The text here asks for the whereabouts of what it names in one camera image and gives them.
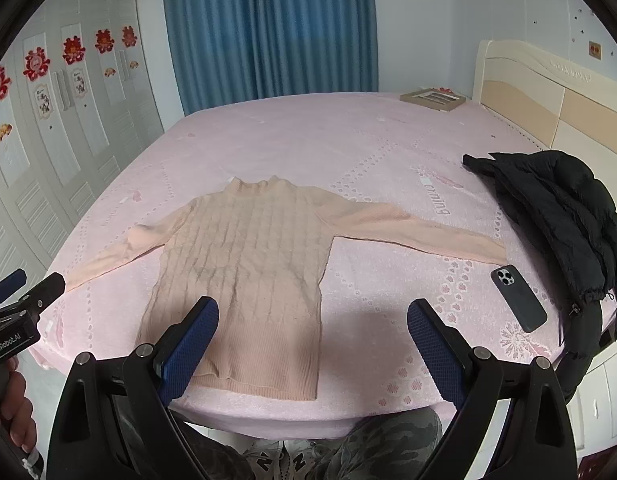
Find pink patterned bed sheet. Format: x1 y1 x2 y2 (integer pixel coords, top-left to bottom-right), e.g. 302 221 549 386
52 93 563 439

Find black smartphone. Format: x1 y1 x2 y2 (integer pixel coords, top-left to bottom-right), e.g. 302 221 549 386
491 264 547 333

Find black puffer jacket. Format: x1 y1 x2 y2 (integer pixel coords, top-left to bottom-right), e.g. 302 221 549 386
463 150 617 401

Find white wardrobe with red decals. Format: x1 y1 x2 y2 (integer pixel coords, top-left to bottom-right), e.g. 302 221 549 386
0 0 164 284

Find blue curtain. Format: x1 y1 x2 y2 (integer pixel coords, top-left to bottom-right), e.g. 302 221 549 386
164 0 379 115

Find cream wooden headboard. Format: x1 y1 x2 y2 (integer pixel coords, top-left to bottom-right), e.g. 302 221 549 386
473 40 617 186

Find person's left hand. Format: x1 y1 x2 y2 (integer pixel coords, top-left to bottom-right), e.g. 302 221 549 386
0 356 37 453

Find camouflage trousers leg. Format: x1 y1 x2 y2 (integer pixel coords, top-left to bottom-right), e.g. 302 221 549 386
312 408 443 479

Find peach knit sweater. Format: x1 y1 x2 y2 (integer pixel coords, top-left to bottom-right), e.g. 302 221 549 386
66 177 506 401

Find white sneaker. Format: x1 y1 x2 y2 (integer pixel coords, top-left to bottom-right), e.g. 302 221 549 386
242 440 313 480

